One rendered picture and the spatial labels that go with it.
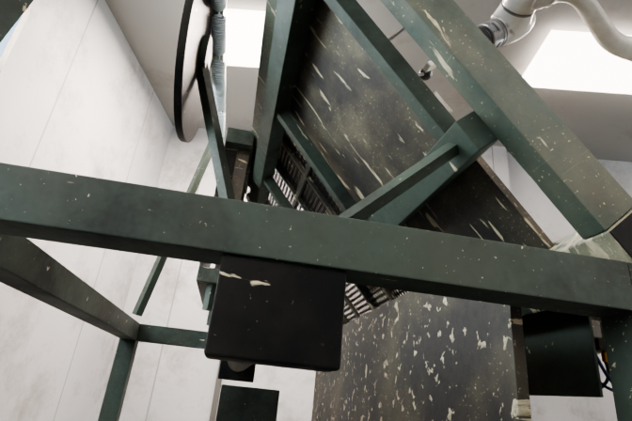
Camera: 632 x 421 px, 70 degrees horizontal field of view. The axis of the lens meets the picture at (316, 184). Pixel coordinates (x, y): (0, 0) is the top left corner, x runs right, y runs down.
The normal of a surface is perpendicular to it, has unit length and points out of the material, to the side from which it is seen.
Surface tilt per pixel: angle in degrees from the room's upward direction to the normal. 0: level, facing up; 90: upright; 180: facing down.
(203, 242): 90
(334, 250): 90
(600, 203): 90
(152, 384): 90
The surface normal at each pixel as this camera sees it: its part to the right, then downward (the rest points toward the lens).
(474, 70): 0.18, -0.40
